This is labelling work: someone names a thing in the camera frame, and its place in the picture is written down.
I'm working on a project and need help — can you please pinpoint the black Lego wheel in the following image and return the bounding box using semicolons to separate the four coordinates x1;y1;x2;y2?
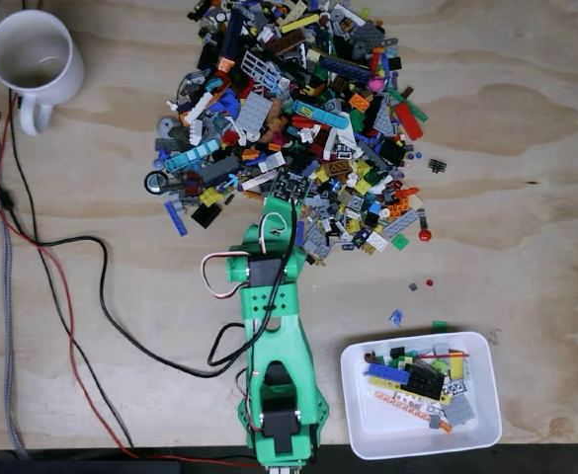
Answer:
144;170;169;195

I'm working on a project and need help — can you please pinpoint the grey long Lego plate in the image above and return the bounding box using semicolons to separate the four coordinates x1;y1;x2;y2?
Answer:
380;207;418;241

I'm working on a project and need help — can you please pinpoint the white ceramic mug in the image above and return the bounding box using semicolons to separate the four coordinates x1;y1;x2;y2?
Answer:
0;9;86;137

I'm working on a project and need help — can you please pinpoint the yellow long Lego plate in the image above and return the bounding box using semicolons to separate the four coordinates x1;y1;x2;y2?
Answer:
281;13;321;35

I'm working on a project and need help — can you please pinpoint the salmon Lego technic beam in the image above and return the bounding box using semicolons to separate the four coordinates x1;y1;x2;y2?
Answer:
372;388;441;415

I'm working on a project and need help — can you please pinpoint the dark blue long Lego beam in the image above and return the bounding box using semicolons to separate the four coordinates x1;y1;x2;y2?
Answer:
220;8;245;60

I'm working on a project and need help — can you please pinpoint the blue narrow Lego plate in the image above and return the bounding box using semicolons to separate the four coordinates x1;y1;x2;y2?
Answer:
164;200;190;237

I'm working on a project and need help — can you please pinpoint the thin black cable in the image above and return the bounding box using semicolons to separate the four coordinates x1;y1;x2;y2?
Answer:
7;91;135;449

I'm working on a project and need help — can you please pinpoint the dark blue long Lego brick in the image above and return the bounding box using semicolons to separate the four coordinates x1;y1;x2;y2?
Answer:
318;53;372;84

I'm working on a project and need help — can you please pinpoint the grey square Lego plate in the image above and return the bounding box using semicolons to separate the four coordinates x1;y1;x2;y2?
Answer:
234;92;275;130

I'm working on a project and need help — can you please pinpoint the red cable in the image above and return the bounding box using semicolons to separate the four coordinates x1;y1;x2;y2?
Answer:
0;91;261;469

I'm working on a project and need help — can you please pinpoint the light blue long Lego piece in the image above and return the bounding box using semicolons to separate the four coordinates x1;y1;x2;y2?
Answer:
163;138;221;173

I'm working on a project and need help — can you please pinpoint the red long Lego plate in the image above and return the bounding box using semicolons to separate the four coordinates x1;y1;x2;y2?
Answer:
393;101;425;142

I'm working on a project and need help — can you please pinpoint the grey braided cable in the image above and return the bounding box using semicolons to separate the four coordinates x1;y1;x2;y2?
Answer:
0;111;29;458

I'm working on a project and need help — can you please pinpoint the white plastic bin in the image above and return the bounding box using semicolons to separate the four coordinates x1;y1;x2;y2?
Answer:
340;331;504;461

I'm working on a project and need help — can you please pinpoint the black camera circuit board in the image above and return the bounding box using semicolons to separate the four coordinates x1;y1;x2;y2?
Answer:
270;169;315;204

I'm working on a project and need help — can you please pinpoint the white Lego lattice fence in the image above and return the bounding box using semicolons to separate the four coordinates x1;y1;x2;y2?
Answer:
241;49;280;88

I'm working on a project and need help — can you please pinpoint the large black Lego plate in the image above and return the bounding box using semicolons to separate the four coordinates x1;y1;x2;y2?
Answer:
406;359;447;402

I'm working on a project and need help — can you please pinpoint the thick black cable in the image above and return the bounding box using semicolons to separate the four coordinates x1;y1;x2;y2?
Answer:
0;172;302;379

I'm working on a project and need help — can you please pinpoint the cyan long Lego piece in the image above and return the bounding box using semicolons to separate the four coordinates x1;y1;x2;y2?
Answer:
291;99;350;128

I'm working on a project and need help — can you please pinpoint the pale pink long Lego plate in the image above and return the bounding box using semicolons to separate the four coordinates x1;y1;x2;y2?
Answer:
240;170;280;193

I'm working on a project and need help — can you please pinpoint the white long Lego brick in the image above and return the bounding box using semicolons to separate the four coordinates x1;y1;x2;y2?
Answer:
187;93;215;124

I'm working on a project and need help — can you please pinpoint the large grey Lego piece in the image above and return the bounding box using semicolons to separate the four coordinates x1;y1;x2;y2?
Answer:
352;22;386;48

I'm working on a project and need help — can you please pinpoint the dark grey Lego brick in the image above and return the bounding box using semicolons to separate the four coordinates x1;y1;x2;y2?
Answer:
199;156;240;184

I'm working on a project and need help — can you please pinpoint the grey Lego wedge plate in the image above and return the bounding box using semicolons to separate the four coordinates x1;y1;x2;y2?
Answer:
372;103;398;138

